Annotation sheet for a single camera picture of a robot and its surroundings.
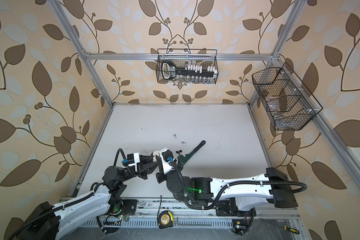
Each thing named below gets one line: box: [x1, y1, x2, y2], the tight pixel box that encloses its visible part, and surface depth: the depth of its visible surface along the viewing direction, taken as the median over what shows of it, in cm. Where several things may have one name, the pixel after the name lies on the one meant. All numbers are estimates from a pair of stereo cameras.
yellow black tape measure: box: [158, 210, 174, 229], surface depth 70 cm
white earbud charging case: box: [152, 151, 161, 161], surface depth 64 cm
